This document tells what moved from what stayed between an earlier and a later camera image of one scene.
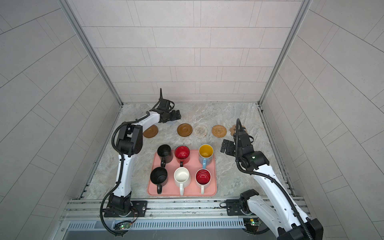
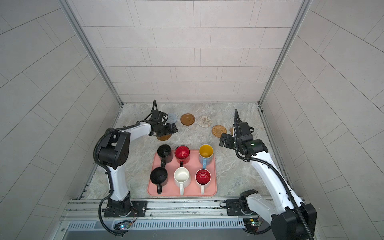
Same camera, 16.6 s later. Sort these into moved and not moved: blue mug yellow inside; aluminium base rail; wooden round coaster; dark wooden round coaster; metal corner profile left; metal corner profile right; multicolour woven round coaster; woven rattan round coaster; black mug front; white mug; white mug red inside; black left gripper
Moved: wooden round coaster; black left gripper; dark wooden round coaster; multicolour woven round coaster
Not moved: blue mug yellow inside; black mug front; white mug; aluminium base rail; metal corner profile right; white mug red inside; woven rattan round coaster; metal corner profile left
